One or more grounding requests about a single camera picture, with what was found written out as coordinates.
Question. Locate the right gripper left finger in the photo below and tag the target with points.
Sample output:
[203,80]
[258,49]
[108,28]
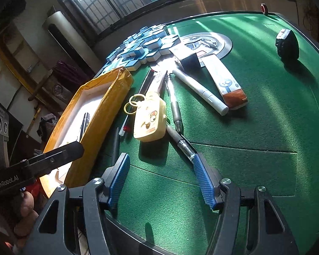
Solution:
[114,178]

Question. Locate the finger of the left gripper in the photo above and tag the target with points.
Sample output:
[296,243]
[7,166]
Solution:
[44,163]

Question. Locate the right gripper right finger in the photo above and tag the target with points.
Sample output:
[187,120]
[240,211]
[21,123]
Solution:
[208,179]

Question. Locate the clear gel pen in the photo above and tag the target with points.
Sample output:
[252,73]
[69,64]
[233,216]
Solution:
[181,143]

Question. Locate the black red-tip pen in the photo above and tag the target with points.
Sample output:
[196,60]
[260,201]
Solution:
[127,125]

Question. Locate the black rod-shaped pen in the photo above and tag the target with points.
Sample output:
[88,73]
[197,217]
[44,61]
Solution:
[84,125]

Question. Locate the cream cartoon keychain case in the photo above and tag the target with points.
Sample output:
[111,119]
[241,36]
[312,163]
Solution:
[150,118]

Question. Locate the yellow taped cardboard box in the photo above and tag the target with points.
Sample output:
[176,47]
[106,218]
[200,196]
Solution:
[102,98]

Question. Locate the black grip gel pen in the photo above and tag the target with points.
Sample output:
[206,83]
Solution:
[174,104]

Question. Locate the gold key rings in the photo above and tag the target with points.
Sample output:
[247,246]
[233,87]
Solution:
[133,103]

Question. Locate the white marker pen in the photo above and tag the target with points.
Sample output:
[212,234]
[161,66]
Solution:
[203,92]

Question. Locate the white glue tube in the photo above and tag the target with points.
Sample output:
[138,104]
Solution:
[157,82]

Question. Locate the small dark card box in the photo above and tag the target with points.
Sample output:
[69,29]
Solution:
[190,62]

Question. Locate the round silver table centre plate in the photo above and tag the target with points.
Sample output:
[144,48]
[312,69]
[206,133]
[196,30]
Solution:
[205,44]

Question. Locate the white air conditioner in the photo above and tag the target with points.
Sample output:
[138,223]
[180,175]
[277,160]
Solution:
[72,43]

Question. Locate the pile of blue mahjong tiles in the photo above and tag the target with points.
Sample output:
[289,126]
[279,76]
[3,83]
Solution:
[146,46]

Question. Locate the black dome-shaped device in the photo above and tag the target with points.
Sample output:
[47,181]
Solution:
[287,45]

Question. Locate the red tape roll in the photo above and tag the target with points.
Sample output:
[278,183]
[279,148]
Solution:
[264,9]

